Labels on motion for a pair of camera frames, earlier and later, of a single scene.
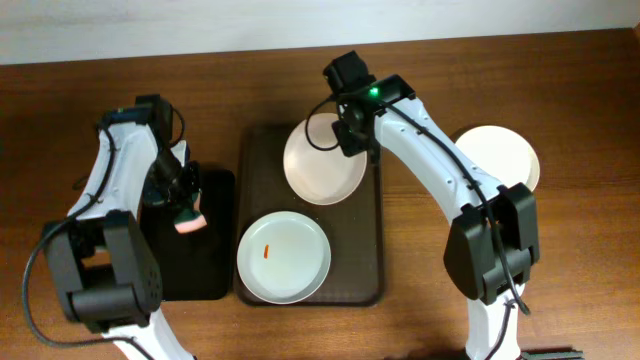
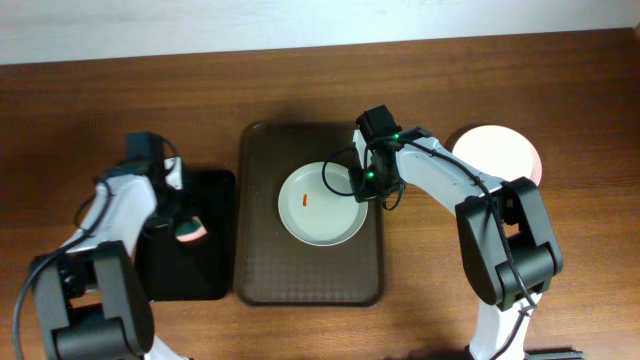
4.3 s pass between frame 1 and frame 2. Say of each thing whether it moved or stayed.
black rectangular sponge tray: stayed
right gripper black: moved
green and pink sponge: moved
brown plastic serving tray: stayed
